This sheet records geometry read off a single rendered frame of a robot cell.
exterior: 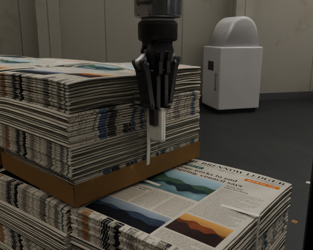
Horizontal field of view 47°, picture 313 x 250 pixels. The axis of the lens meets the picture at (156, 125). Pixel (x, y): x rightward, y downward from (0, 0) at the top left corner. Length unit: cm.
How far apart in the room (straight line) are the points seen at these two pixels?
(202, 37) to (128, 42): 120
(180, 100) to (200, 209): 26
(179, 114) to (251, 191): 23
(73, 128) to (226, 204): 32
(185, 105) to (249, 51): 451
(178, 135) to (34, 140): 31
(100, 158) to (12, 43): 503
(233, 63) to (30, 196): 461
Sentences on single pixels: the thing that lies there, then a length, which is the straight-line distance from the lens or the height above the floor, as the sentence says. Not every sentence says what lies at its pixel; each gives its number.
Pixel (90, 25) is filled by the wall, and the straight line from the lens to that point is 561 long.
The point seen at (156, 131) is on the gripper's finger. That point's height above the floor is 95.
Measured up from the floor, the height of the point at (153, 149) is 90.
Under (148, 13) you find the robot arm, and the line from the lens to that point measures 67.
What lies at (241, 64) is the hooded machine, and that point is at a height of 70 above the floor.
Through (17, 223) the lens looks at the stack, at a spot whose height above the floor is 74.
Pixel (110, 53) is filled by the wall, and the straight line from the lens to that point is 564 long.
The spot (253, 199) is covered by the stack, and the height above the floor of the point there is 83.
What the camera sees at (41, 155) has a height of 91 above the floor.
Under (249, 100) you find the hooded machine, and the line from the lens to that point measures 542.
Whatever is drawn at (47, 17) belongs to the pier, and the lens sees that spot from 536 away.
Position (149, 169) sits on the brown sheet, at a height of 85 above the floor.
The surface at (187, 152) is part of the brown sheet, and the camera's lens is 87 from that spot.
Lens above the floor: 114
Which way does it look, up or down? 14 degrees down
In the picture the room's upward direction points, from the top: straight up
